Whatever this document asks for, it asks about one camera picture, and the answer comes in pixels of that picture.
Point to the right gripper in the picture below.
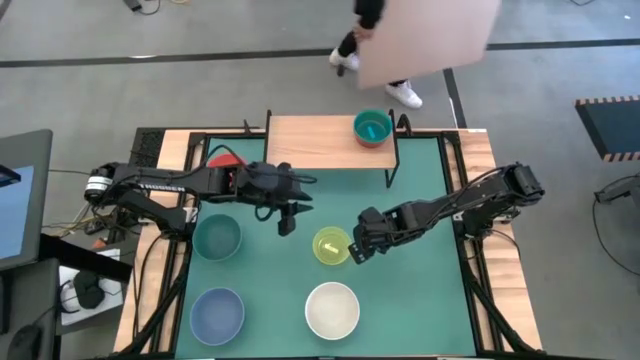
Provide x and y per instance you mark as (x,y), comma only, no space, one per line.
(377,225)

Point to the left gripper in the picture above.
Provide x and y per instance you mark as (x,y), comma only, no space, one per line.
(272,182)

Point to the yellow translucent bowl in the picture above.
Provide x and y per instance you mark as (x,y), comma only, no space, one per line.
(330,247)

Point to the white bowl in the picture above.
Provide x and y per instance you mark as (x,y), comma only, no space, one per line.
(332,311)

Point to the dark teal bowl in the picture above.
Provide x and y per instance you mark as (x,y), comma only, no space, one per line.
(217,237)

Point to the red bowl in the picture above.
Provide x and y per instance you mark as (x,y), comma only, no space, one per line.
(225,161)

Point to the green translucent bowl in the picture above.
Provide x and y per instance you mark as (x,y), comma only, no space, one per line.
(355,127)

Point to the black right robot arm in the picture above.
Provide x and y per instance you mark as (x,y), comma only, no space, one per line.
(475,195)

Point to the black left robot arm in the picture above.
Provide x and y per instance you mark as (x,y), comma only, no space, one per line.
(150,177)

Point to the wooden shelf black metal legs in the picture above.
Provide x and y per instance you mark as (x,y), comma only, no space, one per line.
(310,142)

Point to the green table mat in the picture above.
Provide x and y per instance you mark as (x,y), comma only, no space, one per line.
(280,280)

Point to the blue-grey bowl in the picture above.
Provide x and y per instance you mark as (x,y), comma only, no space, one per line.
(217,316)

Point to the black perforated box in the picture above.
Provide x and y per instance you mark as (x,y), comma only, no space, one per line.
(145,145)

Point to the white paper sheet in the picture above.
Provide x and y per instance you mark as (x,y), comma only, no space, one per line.
(112,295)

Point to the person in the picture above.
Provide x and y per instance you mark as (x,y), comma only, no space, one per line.
(367,12)

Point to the large beige board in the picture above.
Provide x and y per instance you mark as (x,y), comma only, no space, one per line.
(430,35)

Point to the black floor device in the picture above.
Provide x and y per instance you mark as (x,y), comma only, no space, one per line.
(617,190)

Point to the black power adapter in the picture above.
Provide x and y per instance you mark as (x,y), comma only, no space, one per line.
(132,4)

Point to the grey monitor blue screen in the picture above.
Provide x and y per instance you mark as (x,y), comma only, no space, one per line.
(20,220)

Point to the black side desk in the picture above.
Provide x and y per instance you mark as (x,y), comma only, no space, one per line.
(30,295)

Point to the small black device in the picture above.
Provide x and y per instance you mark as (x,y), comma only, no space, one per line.
(9,176)

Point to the black frame bracket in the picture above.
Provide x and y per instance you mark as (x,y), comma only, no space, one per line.
(247,126)
(404,124)

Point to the black metal table frame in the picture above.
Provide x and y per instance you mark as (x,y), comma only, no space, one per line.
(445,150)

